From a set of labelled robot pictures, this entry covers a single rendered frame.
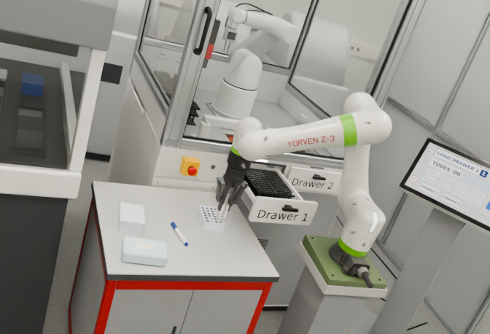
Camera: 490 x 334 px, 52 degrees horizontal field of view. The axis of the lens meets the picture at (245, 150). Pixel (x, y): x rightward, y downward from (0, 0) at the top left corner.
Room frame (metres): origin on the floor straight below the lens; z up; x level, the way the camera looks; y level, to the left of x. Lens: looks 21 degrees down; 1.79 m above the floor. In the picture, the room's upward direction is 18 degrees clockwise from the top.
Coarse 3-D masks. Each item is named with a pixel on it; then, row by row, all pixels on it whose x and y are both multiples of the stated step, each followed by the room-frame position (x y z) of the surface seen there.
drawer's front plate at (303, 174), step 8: (296, 168) 2.22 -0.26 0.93; (304, 168) 2.25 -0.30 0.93; (288, 176) 2.21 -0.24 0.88; (296, 176) 2.23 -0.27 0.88; (304, 176) 2.25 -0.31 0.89; (328, 176) 2.31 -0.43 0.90; (336, 176) 2.33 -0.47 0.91; (304, 184) 2.25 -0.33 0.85; (328, 184) 2.32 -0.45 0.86; (336, 184) 2.34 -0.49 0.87; (328, 192) 2.32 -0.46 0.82
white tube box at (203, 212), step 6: (198, 210) 1.80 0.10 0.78; (204, 210) 1.80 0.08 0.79; (210, 210) 1.81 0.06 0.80; (198, 216) 1.78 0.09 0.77; (204, 216) 1.75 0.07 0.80; (216, 216) 1.78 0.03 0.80; (204, 222) 1.71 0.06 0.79; (210, 222) 1.71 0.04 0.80; (216, 222) 1.72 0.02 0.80; (222, 222) 1.74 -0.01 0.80; (204, 228) 1.70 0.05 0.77; (210, 228) 1.71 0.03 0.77; (216, 228) 1.72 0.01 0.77; (222, 228) 1.73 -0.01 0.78
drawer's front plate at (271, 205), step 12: (264, 204) 1.80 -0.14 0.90; (276, 204) 1.82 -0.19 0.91; (288, 204) 1.85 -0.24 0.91; (300, 204) 1.87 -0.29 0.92; (312, 204) 1.90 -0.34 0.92; (252, 216) 1.78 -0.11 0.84; (264, 216) 1.81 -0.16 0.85; (276, 216) 1.83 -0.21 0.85; (300, 216) 1.88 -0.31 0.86; (312, 216) 1.91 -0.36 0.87
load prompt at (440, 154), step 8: (440, 152) 2.45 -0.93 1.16; (448, 152) 2.45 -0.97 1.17; (448, 160) 2.41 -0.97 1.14; (456, 160) 2.41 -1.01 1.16; (464, 160) 2.41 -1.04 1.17; (464, 168) 2.38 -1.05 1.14; (472, 168) 2.37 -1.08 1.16; (480, 168) 2.37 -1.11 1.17; (480, 176) 2.34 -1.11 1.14; (488, 176) 2.34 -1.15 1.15
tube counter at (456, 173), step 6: (456, 168) 2.38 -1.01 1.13; (456, 174) 2.36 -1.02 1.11; (462, 174) 2.35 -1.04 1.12; (468, 174) 2.35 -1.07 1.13; (462, 180) 2.33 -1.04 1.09; (468, 180) 2.33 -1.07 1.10; (474, 180) 2.33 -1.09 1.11; (480, 180) 2.33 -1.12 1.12; (480, 186) 2.30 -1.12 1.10; (486, 186) 2.30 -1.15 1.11
